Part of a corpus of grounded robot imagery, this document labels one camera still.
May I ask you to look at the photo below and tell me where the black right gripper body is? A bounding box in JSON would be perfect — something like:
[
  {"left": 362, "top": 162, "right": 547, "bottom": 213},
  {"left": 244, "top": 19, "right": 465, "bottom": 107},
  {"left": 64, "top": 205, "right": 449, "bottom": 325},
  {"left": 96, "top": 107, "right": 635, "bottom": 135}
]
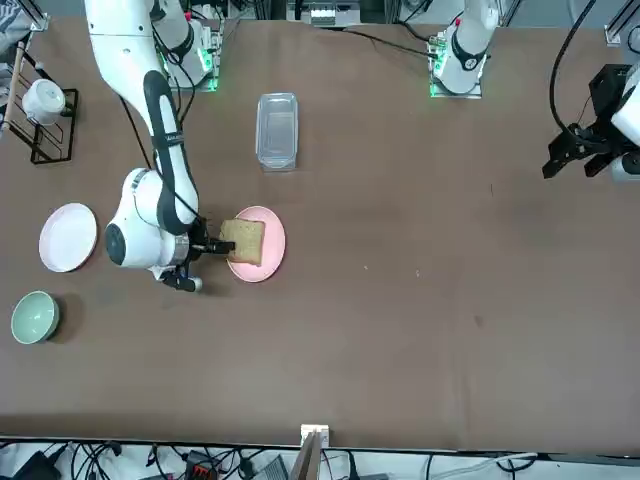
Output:
[{"left": 186, "top": 215, "right": 212, "bottom": 265}]

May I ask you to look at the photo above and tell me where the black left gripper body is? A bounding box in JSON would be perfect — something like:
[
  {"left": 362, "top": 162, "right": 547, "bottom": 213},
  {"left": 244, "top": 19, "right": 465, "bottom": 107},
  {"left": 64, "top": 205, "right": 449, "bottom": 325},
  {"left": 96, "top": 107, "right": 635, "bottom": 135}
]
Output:
[{"left": 582, "top": 63, "right": 634, "bottom": 132}]

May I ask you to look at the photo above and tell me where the brown bread slice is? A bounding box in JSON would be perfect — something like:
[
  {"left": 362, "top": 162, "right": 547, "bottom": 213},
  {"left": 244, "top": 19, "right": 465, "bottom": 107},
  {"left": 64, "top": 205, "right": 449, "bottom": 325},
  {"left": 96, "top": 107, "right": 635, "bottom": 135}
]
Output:
[{"left": 218, "top": 218, "right": 266, "bottom": 266}]

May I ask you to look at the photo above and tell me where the green ceramic bowl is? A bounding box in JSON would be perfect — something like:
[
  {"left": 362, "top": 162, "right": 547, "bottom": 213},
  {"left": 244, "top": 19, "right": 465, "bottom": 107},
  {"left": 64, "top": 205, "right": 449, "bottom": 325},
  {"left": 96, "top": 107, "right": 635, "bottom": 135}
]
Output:
[{"left": 10, "top": 291, "right": 61, "bottom": 346}]

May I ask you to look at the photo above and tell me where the pink round plate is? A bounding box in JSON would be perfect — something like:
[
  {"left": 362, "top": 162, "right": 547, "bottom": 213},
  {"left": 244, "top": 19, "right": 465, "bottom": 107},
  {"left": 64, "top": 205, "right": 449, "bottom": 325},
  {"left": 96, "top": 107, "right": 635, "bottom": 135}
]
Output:
[{"left": 225, "top": 205, "right": 287, "bottom": 284}]

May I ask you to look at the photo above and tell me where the pale round plate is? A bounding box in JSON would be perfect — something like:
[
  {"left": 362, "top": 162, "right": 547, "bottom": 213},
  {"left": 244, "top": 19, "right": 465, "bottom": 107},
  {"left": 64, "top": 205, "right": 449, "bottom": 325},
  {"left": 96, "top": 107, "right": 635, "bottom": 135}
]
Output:
[{"left": 38, "top": 202, "right": 99, "bottom": 274}]

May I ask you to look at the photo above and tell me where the clear plastic container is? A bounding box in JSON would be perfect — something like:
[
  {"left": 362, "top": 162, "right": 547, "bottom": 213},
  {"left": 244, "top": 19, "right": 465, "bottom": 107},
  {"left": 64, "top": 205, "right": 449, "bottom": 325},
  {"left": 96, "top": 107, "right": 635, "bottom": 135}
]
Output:
[{"left": 256, "top": 92, "right": 301, "bottom": 174}]

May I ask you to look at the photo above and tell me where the white cup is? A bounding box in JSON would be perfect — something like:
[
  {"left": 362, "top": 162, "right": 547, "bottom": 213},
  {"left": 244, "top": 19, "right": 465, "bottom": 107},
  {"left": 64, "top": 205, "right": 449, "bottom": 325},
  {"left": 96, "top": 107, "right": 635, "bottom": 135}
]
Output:
[{"left": 21, "top": 78, "right": 66, "bottom": 126}]

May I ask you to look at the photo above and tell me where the red and black power strip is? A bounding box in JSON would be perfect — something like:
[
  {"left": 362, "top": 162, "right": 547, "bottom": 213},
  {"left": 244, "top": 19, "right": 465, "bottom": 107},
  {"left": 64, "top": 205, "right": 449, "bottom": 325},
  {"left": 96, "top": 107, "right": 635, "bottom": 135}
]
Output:
[{"left": 183, "top": 449, "right": 222, "bottom": 479}]

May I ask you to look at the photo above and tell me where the white power strip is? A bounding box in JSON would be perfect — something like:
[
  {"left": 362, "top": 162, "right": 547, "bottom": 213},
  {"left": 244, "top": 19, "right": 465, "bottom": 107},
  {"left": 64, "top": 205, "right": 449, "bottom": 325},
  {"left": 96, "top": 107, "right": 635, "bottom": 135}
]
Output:
[{"left": 308, "top": 1, "right": 337, "bottom": 27}]

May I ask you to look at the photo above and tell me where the black power adapter box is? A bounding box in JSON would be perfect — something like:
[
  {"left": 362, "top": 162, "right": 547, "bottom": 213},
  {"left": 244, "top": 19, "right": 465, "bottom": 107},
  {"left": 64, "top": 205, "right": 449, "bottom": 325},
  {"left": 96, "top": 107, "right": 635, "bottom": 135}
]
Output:
[{"left": 9, "top": 449, "right": 64, "bottom": 480}]

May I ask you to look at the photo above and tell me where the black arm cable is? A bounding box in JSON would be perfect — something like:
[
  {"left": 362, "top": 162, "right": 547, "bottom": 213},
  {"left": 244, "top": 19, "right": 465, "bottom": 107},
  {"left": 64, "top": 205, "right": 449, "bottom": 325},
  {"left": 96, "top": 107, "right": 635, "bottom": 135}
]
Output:
[
  {"left": 117, "top": 19, "right": 207, "bottom": 226},
  {"left": 549, "top": 0, "right": 599, "bottom": 132}
]

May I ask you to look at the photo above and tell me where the aluminium corner bracket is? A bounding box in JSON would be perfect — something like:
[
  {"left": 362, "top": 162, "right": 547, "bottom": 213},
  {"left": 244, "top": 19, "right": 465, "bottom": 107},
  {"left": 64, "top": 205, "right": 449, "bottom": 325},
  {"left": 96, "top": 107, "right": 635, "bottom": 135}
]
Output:
[{"left": 603, "top": 22, "right": 627, "bottom": 48}]

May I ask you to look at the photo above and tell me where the black wire cup rack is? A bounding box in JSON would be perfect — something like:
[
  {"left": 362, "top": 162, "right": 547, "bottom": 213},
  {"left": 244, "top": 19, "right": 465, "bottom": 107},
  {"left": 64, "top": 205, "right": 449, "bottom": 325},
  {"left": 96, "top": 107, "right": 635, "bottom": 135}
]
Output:
[{"left": 0, "top": 42, "right": 80, "bottom": 165}]

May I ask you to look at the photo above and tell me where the aluminium camera post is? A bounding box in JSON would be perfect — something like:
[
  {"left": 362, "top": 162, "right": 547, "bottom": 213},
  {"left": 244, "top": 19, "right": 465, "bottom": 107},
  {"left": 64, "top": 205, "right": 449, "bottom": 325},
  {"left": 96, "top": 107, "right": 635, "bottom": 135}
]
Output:
[{"left": 289, "top": 423, "right": 332, "bottom": 480}]

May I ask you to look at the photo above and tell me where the white cable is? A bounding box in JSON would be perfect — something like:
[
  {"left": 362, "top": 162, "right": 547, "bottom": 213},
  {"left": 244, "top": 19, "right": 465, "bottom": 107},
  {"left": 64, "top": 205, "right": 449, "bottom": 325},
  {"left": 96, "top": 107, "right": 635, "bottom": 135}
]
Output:
[{"left": 424, "top": 452, "right": 540, "bottom": 480}]

